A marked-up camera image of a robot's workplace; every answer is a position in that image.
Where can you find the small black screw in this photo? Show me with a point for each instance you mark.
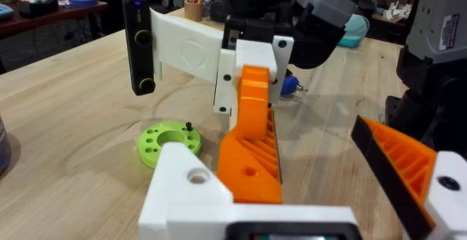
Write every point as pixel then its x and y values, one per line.
pixel 189 126

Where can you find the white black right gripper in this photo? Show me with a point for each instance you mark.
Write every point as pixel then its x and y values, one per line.
pixel 313 39

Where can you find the heap of white parts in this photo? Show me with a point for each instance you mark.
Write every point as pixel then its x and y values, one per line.
pixel 397 11

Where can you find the blue electric screwdriver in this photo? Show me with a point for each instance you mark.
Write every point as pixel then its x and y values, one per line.
pixel 289 85

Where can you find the teal plastic object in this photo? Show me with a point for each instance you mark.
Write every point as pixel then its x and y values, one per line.
pixel 355 32

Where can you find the dark brown side table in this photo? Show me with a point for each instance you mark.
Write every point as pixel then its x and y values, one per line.
pixel 54 17

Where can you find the orange ribbed wedge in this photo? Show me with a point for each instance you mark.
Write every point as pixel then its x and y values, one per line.
pixel 248 183

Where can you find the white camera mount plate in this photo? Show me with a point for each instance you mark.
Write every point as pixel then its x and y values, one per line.
pixel 186 46

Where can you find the green disc with holes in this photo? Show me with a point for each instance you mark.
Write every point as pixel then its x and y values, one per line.
pixel 153 149

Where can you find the black box with tools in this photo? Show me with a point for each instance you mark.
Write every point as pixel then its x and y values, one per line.
pixel 38 6

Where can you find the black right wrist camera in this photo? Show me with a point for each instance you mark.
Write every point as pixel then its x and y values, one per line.
pixel 138 57

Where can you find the brown cup with wooden cutlery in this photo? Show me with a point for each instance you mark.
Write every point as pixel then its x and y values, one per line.
pixel 193 10

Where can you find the white orange left gripper right finger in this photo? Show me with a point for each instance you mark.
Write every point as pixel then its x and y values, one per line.
pixel 408 167

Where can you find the bare white left gripper left finger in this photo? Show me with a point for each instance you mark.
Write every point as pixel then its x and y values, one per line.
pixel 182 196

